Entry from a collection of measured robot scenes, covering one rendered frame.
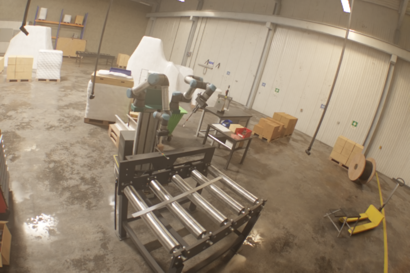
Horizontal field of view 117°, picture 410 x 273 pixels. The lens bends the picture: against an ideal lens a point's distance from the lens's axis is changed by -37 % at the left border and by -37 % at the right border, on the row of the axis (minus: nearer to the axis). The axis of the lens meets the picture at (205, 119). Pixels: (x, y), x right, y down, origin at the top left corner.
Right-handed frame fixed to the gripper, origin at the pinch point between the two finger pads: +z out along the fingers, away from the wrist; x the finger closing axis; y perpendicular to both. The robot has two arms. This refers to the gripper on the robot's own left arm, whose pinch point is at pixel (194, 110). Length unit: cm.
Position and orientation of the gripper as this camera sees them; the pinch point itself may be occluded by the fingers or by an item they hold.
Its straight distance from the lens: 198.6
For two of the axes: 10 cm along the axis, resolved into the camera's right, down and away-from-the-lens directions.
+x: -5.3, -6.0, 6.0
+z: -6.1, 7.6, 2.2
